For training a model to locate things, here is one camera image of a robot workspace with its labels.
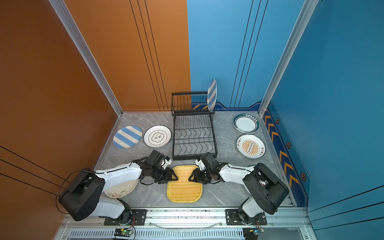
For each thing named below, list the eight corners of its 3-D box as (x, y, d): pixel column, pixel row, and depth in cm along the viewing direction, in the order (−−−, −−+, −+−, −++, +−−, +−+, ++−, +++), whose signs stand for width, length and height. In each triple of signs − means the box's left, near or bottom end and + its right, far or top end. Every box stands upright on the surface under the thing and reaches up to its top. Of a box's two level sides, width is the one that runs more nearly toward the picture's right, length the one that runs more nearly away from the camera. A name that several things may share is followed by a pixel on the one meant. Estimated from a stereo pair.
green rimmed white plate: (234, 133, 110) (235, 131, 108) (231, 115, 121) (231, 113, 119) (261, 133, 109) (262, 131, 108) (255, 115, 121) (256, 113, 119)
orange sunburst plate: (238, 159, 96) (239, 157, 95) (234, 135, 108) (234, 134, 106) (269, 159, 96) (270, 157, 95) (261, 135, 108) (262, 134, 106)
